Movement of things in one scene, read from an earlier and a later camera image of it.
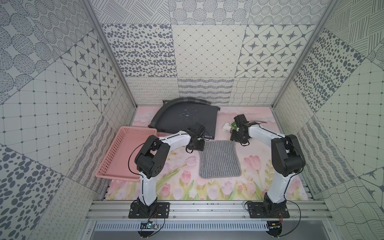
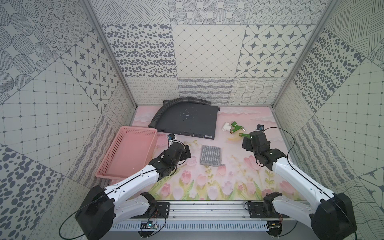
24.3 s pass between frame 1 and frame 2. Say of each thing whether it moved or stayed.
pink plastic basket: stayed
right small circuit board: stayed
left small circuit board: stayed
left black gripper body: moved
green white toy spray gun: stayed
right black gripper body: moved
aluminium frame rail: stayed
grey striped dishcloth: moved
